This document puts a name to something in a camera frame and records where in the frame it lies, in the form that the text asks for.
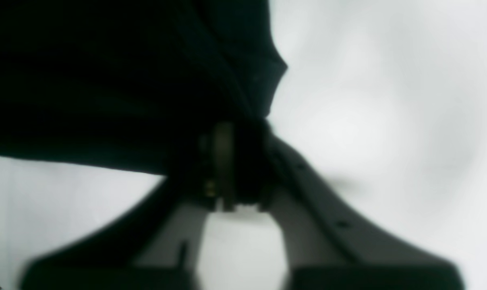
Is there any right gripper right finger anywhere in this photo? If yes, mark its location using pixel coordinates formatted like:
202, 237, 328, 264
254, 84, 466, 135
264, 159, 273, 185
262, 135, 465, 290

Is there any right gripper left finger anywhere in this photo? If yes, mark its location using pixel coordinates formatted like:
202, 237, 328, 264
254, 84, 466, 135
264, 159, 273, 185
21, 122, 236, 290

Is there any black T-shirt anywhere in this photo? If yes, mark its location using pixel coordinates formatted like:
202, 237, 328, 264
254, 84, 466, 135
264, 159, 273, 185
0, 0, 287, 175

